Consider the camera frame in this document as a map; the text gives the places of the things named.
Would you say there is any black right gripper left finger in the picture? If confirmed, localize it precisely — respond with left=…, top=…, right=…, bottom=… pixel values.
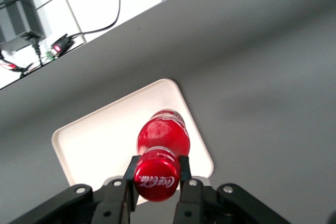
left=90, top=155, right=140, bottom=224

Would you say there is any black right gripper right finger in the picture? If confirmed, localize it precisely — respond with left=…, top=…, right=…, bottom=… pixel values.
left=174, top=155, right=208, bottom=224

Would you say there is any red coke bottle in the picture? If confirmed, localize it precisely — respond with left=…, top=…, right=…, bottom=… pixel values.
left=133, top=108, right=191, bottom=203

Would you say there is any cream rectangular tray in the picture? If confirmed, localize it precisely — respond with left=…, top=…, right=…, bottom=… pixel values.
left=51, top=78, right=215, bottom=206

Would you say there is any red and black connector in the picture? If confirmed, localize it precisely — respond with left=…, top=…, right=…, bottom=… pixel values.
left=46, top=33, right=76, bottom=60

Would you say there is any grey power supply box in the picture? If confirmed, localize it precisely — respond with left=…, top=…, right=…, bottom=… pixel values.
left=0, top=0, right=46, bottom=52

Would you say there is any black power plug cord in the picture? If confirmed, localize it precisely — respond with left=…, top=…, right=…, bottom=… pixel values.
left=24, top=30, right=45, bottom=65

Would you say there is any curved black cable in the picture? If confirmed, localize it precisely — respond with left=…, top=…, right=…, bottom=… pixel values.
left=69, top=0, right=123, bottom=38

